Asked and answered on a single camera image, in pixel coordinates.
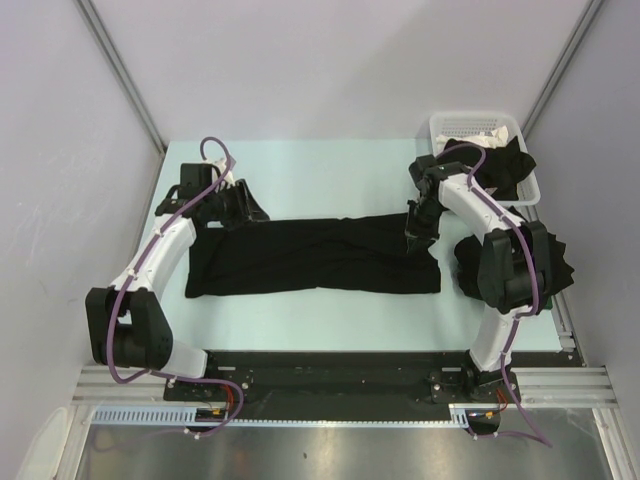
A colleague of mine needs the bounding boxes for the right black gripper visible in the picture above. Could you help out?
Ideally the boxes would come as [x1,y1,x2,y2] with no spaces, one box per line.
[405,199,446,254]

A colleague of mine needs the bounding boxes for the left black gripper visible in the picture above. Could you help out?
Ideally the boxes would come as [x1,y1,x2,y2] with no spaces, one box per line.
[204,179,269,231]

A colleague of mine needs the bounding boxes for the black t shirt blue logo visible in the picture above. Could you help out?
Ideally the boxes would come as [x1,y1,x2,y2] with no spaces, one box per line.
[185,213,441,299]

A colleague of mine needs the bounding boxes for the white plastic laundry basket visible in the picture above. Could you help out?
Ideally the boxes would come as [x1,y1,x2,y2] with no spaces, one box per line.
[429,111,541,207]

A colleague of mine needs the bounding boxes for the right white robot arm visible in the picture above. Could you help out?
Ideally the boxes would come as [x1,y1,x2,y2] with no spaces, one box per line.
[405,155,552,401]

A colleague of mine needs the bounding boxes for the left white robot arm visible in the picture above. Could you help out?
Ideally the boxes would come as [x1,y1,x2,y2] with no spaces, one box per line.
[85,159,269,400]

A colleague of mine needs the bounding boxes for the folded black shirt stack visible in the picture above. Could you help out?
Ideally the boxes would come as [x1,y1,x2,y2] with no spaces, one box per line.
[454,221,574,314]

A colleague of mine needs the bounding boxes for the black shirts in basket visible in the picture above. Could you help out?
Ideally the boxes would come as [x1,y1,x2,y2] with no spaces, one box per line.
[437,138,536,201]

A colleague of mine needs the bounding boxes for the white cloth in basket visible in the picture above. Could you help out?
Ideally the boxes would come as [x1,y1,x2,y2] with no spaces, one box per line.
[436,125,509,152]

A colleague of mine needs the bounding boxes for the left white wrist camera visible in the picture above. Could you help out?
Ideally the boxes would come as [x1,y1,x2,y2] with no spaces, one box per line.
[212,158,236,191]

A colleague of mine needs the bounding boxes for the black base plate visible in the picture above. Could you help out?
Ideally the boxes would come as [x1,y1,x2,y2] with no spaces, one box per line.
[155,351,583,423]

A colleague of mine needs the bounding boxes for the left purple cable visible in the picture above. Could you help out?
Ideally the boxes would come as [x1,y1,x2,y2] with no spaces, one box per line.
[107,137,246,441]

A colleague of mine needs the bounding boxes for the slotted cable duct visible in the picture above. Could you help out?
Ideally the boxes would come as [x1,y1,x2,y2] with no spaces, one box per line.
[92,402,501,430]

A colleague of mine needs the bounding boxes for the aluminium rail right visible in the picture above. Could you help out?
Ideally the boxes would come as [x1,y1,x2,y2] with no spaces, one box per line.
[502,142,621,480]

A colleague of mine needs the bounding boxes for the left aluminium frame post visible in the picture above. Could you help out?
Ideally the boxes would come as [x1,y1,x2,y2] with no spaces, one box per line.
[73,0,168,156]

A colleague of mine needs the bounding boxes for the aluminium frame post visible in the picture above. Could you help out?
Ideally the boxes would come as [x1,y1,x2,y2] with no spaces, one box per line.
[73,0,168,156]
[521,0,608,143]

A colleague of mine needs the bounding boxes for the right aluminium frame post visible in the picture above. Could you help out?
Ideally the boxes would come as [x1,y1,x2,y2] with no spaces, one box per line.
[521,0,608,143]

